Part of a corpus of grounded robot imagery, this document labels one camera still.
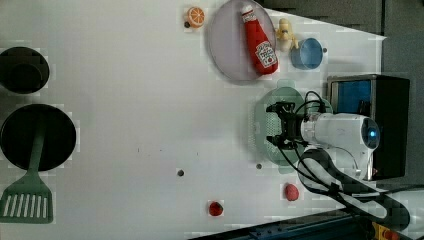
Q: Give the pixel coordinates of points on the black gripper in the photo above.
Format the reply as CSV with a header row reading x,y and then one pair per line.
x,y
290,124

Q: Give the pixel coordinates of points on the yellow dog figure toy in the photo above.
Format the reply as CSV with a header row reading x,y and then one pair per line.
x,y
285,36

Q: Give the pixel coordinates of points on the red ketchup bottle toy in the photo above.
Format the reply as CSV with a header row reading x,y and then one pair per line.
x,y
261,52

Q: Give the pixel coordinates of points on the pink round plate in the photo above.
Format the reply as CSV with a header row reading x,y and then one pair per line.
x,y
226,37

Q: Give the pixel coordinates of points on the red round fruit toy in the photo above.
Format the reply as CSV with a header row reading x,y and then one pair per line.
x,y
291,192

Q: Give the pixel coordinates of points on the large black pan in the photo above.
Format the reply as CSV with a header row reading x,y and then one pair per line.
x,y
17,136

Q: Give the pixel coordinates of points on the small black pot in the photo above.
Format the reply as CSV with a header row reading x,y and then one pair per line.
x,y
23,70

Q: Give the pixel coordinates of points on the green plastic strainer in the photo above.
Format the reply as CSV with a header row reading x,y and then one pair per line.
x,y
269,123

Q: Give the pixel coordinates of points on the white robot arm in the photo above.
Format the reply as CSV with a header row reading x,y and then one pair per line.
x,y
334,151

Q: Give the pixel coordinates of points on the blue cup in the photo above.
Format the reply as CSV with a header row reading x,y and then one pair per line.
x,y
308,55

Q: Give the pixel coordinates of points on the green slotted spatula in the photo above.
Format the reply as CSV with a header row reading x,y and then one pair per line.
x,y
29,200

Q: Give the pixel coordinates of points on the black toaster oven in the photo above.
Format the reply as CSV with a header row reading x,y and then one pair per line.
x,y
385,99

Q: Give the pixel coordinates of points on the orange slice toy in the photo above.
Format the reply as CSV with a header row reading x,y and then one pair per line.
x,y
195,17

